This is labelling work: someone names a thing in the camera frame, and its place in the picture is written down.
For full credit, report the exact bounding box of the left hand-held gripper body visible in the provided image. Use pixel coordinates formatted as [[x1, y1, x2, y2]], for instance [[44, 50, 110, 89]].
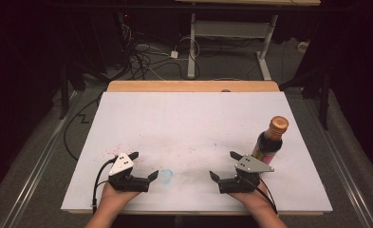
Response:
[[107, 152, 151, 193]]

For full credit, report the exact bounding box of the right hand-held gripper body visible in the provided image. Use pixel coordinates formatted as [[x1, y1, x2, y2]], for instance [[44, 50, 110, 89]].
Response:
[[218, 154, 275, 195]]

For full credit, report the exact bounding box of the dark bottle with copper cap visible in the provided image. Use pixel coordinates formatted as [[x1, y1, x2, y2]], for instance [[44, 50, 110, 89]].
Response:
[[251, 115, 290, 166]]

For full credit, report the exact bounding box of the person's left hand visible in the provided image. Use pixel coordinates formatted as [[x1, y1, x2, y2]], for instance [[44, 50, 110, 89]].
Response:
[[99, 182, 141, 212]]

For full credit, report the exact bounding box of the person's right hand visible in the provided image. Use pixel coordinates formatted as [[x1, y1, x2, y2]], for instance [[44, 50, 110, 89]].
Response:
[[228, 182, 275, 214]]

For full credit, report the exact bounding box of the small clear bluish cup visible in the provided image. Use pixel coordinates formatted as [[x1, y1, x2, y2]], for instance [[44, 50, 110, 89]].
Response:
[[159, 168, 175, 186]]

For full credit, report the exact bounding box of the white board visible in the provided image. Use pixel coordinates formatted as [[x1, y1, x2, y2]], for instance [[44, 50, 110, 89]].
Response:
[[61, 91, 334, 214]]

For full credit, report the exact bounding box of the wooden table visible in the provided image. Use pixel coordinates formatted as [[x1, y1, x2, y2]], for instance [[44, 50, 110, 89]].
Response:
[[67, 80, 325, 217]]

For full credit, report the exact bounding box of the white power strip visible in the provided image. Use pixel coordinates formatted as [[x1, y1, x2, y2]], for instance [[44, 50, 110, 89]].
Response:
[[297, 40, 311, 54]]

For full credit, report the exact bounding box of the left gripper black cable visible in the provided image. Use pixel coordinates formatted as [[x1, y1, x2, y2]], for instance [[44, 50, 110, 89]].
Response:
[[91, 155, 120, 217]]

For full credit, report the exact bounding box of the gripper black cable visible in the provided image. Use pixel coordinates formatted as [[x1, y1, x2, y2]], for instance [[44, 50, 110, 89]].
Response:
[[91, 155, 120, 217], [241, 176, 279, 216]]

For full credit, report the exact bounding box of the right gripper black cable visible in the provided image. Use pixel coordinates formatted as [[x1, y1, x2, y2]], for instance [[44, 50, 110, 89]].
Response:
[[241, 176, 279, 216]]

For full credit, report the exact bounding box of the long black floor cable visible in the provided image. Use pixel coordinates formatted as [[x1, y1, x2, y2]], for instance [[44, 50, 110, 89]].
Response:
[[63, 90, 105, 162]]

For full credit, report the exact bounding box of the metal floor rail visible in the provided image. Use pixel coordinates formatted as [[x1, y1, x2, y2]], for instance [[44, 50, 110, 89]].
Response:
[[0, 89, 83, 228], [296, 91, 373, 228]]

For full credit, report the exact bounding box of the tangle of floor cables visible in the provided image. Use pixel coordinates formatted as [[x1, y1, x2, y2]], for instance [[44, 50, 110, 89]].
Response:
[[119, 23, 204, 82]]

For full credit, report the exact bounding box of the white metal desk frame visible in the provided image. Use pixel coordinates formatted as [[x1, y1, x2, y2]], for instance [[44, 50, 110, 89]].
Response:
[[174, 0, 322, 81]]

